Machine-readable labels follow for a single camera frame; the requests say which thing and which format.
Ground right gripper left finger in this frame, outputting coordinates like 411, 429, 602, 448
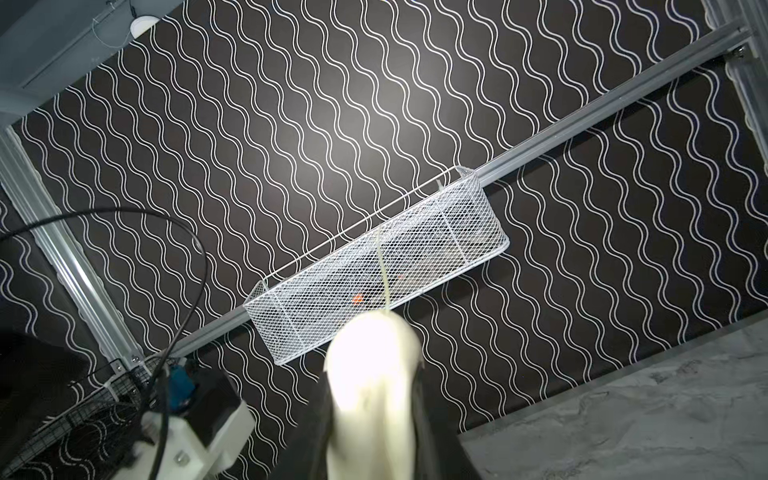
269, 372, 333, 479

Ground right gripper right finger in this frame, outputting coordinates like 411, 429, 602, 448
411, 365, 480, 479

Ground white toy radish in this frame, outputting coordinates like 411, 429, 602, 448
324, 241, 422, 479

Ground black wire wall basket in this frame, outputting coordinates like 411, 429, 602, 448
1, 359, 196, 479

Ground white wire wall basket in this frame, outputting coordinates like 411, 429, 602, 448
244, 167, 510, 365

